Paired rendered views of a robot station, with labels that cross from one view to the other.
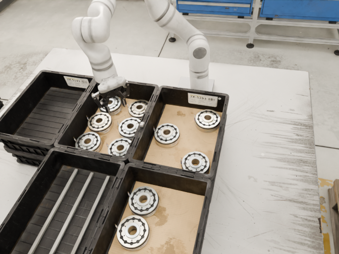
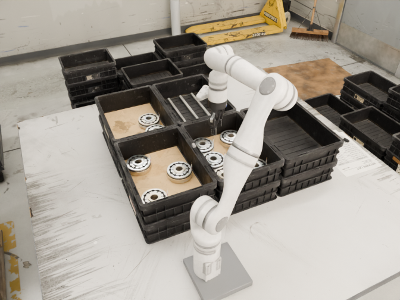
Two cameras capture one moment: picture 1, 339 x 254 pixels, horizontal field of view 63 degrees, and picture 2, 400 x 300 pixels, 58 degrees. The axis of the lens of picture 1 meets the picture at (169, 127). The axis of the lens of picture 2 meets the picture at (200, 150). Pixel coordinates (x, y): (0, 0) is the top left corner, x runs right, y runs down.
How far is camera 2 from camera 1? 1.69 m
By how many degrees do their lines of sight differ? 82
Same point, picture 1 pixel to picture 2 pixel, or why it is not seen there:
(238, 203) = (100, 194)
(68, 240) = (182, 108)
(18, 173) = not seen: hidden behind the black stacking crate
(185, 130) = (169, 187)
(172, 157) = (162, 164)
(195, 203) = not seen: hidden behind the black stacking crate
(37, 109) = (310, 140)
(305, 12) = not seen: outside the picture
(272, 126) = (95, 282)
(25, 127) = (294, 128)
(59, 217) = (199, 111)
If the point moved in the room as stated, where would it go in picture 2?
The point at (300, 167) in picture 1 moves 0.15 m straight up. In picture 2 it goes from (53, 250) to (42, 225)
